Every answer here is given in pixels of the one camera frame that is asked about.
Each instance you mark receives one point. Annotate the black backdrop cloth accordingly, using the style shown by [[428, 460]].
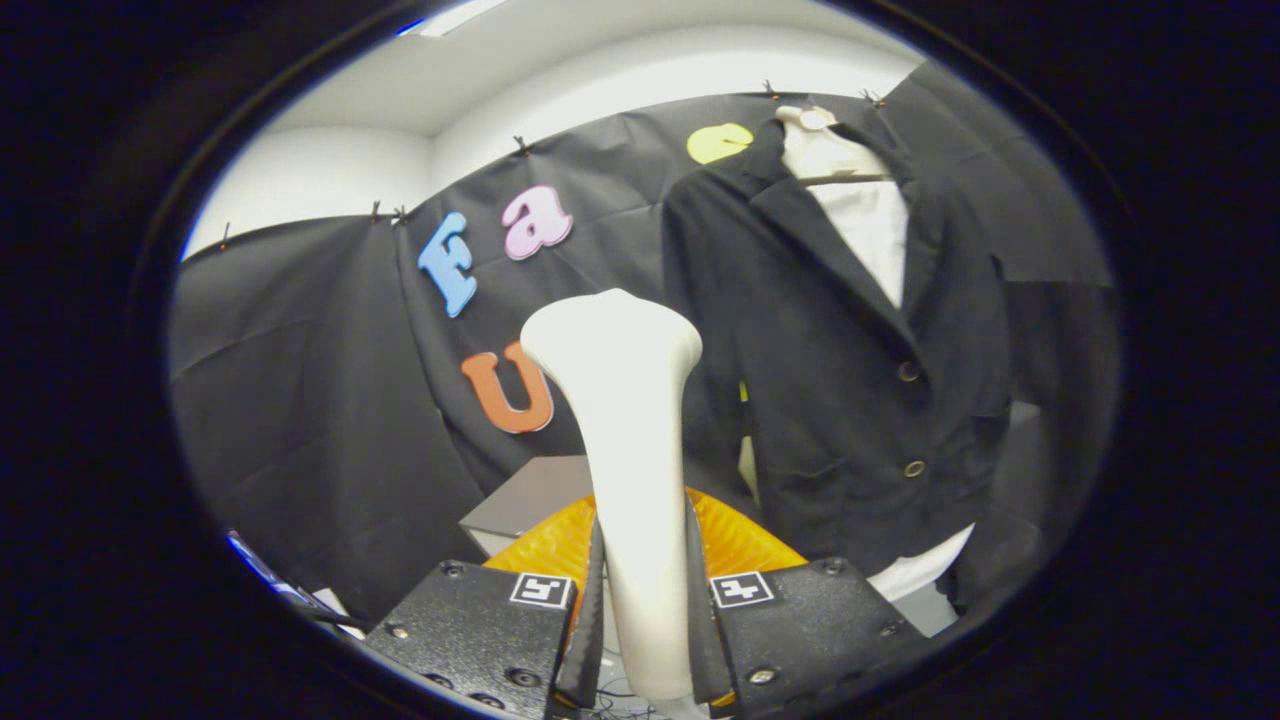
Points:
[[300, 400]]

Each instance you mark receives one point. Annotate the black blazer jacket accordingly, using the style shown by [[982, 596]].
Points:
[[830, 400]]

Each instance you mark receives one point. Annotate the grey metal cabinet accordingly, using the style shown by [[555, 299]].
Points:
[[530, 500]]

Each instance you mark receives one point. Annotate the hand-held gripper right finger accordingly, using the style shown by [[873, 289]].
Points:
[[800, 620]]

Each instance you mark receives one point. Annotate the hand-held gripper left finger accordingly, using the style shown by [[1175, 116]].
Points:
[[480, 630]]

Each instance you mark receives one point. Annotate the white mannequin torso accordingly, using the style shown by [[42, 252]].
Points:
[[860, 220]]

